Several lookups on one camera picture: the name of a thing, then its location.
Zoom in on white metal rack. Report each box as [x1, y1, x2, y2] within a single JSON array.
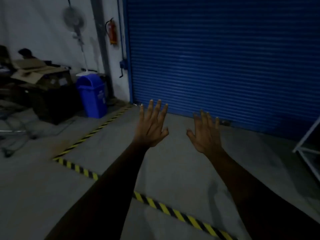
[[292, 117, 320, 183]]

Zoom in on person's left hand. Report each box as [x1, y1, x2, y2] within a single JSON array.
[[134, 99, 170, 148]]

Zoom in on flattened brown cardboard boxes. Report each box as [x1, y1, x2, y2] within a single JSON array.
[[10, 58, 73, 85]]

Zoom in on red fire extinguisher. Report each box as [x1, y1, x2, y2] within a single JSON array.
[[105, 18, 118, 47]]

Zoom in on white pedestal fan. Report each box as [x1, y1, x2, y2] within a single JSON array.
[[62, 6, 98, 77]]

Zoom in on large black box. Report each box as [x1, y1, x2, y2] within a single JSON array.
[[30, 70, 82, 125]]

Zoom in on person's right hand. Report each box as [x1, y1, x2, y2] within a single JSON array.
[[186, 109, 223, 156]]

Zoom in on person's right forearm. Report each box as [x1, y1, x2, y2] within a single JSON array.
[[204, 147, 320, 240]]

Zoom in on blue plastic trash bin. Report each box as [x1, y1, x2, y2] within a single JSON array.
[[76, 73, 108, 119]]

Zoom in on person's left forearm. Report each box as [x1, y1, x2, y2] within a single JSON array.
[[44, 140, 153, 240]]

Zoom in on blue roller shutter door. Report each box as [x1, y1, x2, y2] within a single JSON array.
[[122, 0, 320, 142]]

